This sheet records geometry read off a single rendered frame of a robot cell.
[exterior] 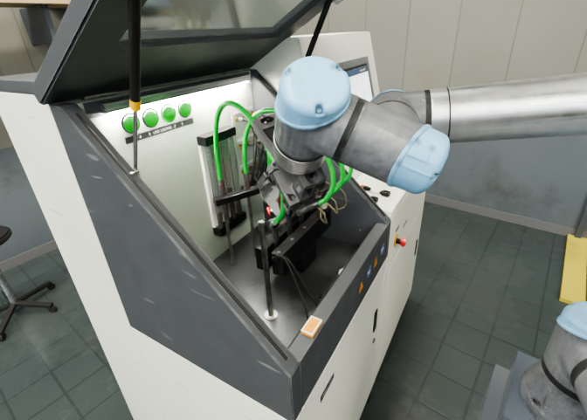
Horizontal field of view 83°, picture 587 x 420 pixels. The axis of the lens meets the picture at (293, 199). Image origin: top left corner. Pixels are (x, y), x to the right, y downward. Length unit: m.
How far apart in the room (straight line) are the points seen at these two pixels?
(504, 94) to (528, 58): 2.63
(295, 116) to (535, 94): 0.30
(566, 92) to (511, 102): 0.06
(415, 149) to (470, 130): 0.15
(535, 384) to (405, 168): 0.59
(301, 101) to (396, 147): 0.11
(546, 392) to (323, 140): 0.65
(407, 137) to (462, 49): 2.85
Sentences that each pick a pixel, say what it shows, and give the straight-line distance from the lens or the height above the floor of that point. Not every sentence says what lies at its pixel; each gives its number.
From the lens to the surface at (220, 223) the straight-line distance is 1.21.
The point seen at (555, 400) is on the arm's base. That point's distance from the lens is 0.84.
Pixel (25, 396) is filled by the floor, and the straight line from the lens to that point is 2.36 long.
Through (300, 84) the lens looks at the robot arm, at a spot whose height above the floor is 1.52.
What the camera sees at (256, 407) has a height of 0.77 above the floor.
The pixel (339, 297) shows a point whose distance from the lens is 0.91.
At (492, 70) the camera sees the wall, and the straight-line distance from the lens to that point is 3.17.
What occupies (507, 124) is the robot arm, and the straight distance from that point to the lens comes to 0.50.
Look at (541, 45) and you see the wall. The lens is 3.12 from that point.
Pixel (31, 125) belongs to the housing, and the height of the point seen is 1.40.
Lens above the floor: 1.57
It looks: 27 degrees down
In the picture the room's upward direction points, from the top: 3 degrees counter-clockwise
